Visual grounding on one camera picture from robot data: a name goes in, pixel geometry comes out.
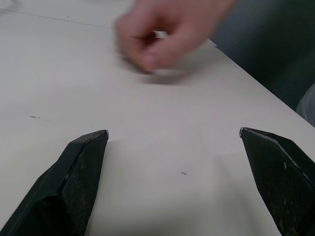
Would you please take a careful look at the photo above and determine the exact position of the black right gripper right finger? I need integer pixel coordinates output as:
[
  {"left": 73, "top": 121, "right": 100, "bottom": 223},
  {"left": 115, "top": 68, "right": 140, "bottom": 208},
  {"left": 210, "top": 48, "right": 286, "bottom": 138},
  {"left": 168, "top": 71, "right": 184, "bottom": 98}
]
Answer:
[{"left": 238, "top": 127, "right": 315, "bottom": 236}]

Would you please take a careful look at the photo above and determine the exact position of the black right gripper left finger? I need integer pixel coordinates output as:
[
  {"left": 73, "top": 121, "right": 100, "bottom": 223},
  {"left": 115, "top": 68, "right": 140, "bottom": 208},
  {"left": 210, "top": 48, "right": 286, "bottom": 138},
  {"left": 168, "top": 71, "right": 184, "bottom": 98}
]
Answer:
[{"left": 0, "top": 129, "right": 109, "bottom": 236}]

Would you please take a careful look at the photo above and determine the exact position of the person's bare hand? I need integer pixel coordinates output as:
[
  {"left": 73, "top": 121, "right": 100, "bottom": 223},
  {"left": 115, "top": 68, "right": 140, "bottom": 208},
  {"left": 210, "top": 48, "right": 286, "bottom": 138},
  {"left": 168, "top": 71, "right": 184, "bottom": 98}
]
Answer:
[{"left": 113, "top": 0, "right": 241, "bottom": 75}]

